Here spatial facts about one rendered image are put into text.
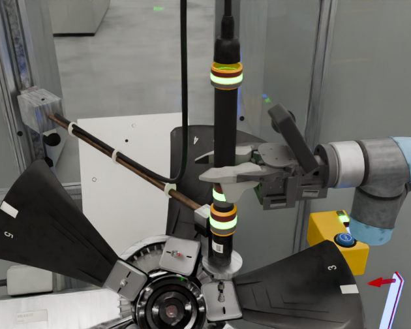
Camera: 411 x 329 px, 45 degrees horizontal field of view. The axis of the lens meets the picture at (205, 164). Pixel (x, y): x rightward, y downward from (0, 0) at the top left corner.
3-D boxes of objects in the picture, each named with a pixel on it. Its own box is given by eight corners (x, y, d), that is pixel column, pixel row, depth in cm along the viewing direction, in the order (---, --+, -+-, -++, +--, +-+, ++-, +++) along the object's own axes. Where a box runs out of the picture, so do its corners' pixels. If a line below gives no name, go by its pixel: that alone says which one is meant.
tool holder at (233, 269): (186, 260, 88) (184, 215, 83) (214, 241, 92) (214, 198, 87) (222, 286, 82) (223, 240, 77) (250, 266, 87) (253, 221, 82)
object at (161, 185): (48, 119, 118) (47, 114, 117) (53, 118, 118) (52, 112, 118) (204, 219, 84) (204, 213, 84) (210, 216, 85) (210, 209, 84)
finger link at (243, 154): (195, 187, 80) (252, 187, 80) (194, 155, 77) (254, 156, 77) (196, 176, 83) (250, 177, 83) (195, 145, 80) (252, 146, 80)
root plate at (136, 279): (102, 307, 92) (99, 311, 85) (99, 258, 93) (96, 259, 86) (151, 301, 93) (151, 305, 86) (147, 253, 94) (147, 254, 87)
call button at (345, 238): (334, 237, 124) (334, 232, 123) (349, 236, 125) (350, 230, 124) (340, 248, 121) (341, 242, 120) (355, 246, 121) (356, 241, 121)
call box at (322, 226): (304, 242, 138) (308, 211, 132) (339, 239, 139) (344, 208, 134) (325, 283, 124) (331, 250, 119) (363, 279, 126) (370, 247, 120)
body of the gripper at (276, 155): (259, 211, 77) (333, 205, 79) (262, 164, 73) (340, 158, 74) (248, 185, 84) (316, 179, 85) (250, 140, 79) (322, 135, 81)
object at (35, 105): (20, 123, 124) (13, 91, 120) (45, 114, 128) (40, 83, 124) (40, 136, 118) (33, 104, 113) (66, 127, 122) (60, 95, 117)
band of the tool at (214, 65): (204, 85, 69) (204, 65, 68) (226, 77, 72) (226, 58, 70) (226, 93, 67) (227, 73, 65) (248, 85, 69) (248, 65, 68)
